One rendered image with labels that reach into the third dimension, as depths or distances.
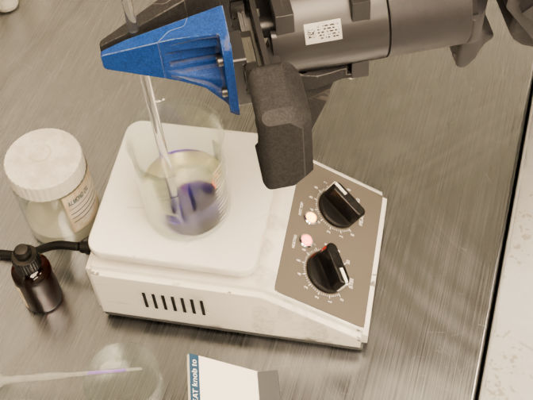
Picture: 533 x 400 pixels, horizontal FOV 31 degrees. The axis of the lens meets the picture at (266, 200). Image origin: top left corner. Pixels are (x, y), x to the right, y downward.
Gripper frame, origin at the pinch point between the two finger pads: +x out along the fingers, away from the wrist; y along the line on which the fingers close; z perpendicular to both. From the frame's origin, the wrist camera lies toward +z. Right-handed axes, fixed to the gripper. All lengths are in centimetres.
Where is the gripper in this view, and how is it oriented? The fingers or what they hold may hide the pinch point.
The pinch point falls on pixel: (162, 44)
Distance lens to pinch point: 55.0
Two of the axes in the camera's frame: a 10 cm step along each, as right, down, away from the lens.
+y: -1.8, -7.9, 5.9
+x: -9.8, 1.8, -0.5
